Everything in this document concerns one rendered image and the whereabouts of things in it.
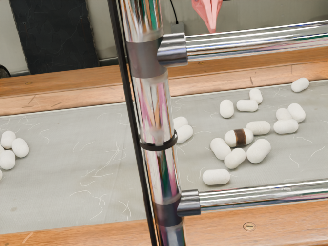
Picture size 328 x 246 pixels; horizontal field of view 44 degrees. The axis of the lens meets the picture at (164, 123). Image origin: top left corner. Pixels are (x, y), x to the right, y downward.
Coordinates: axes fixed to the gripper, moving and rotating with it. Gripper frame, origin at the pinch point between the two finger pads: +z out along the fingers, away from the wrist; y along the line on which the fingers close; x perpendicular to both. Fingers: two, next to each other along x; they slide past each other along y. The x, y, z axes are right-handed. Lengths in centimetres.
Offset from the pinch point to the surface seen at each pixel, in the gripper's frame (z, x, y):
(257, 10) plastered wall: -120, 170, 51
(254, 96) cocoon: 8.6, 6.8, 5.7
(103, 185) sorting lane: 22.0, -1.7, -15.8
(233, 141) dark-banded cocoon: 17.4, 0.0, 0.7
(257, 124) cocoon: 14.9, 1.4, 4.4
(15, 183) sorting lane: 20.5, -0.2, -27.4
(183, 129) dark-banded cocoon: 14.6, 1.8, -5.4
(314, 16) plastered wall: -117, 180, 88
